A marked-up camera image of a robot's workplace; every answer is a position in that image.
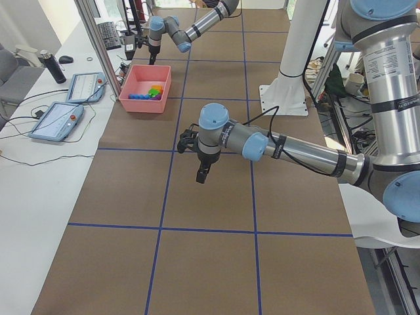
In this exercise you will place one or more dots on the teach pendant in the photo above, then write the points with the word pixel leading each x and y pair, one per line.
pixel 86 87
pixel 57 122

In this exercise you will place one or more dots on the green toy block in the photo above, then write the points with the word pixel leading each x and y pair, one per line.
pixel 153 92

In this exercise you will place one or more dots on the lower teach pendant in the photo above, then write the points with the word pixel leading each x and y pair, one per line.
pixel 57 122

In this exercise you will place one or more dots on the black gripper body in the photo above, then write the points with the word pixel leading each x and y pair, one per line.
pixel 153 51
pixel 206 159

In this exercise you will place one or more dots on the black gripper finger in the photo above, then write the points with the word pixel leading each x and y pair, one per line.
pixel 201 174

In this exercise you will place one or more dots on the upper teach pendant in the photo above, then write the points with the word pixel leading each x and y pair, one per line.
pixel 86 87

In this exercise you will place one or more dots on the black keyboard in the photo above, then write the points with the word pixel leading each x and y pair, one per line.
pixel 109 35

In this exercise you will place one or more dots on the aluminium frame post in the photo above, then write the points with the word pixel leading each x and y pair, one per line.
pixel 93 33

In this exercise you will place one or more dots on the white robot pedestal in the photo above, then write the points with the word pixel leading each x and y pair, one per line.
pixel 285 96

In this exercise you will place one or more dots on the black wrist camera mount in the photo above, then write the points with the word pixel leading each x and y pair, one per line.
pixel 188 140

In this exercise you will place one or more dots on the black computer mouse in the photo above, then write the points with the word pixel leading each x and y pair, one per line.
pixel 65 60

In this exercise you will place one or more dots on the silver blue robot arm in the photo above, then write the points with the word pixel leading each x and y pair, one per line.
pixel 183 38
pixel 381 31

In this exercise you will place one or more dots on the black water bottle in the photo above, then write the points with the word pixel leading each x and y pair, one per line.
pixel 53 66

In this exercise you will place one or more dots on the long blue toy block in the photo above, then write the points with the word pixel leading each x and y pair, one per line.
pixel 140 96

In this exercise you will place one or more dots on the pink plastic box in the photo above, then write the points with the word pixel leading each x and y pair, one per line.
pixel 139 80

